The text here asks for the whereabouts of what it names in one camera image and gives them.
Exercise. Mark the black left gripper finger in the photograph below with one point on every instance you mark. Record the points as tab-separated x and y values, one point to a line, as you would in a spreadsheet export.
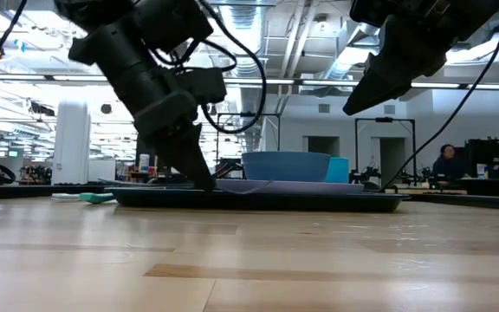
189	160

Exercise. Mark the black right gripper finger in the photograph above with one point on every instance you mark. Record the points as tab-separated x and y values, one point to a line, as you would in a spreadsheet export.
375	93

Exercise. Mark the teal cup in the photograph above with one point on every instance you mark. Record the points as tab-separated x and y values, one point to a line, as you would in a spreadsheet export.
339	170

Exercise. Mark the blue ribbed bowl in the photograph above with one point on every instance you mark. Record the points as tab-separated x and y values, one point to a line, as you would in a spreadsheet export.
286	167

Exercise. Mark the teal sponge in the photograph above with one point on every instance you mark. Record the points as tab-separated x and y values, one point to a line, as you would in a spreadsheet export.
95	198

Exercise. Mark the lilac plate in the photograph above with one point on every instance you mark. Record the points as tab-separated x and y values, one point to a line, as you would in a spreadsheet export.
297	187

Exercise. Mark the small background robot arm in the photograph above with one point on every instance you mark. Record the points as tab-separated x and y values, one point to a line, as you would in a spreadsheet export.
364	175

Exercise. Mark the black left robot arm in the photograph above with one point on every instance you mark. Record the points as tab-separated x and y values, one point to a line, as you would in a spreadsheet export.
115	34

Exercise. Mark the dark green tray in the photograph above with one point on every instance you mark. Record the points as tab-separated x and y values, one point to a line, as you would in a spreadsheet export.
275	203

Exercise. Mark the white bottle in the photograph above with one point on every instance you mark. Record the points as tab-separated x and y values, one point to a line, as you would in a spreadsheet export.
144	164

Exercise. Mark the long ceiling light bar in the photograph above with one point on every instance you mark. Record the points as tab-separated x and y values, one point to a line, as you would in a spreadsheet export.
319	82

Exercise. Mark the white board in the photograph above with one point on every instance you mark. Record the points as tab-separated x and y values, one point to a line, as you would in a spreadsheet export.
101	170

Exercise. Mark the white pillar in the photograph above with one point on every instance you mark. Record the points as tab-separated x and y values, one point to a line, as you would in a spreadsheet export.
71	143

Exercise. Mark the person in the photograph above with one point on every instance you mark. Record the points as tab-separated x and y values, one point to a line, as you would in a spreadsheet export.
449	167

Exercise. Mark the white and blue container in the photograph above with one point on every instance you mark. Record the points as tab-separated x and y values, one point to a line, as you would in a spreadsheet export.
482	171

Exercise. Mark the black background bench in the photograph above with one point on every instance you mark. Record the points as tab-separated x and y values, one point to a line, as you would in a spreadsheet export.
50	189

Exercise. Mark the black equipment rack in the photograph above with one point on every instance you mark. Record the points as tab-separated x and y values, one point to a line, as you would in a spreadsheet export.
496	160

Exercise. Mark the black background table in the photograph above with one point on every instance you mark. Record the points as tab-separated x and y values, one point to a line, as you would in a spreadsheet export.
470	203

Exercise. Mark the black metal frame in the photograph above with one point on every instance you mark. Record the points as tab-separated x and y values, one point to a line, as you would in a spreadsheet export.
384	119

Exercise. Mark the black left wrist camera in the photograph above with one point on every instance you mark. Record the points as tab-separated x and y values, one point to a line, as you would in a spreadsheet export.
202	84

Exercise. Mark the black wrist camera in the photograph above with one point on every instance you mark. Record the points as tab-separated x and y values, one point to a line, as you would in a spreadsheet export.
202	84
368	11

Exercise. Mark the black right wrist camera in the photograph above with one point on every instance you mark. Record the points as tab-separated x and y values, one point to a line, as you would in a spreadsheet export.
368	11

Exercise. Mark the silver ceiling duct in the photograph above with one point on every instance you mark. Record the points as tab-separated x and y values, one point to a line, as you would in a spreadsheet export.
245	39

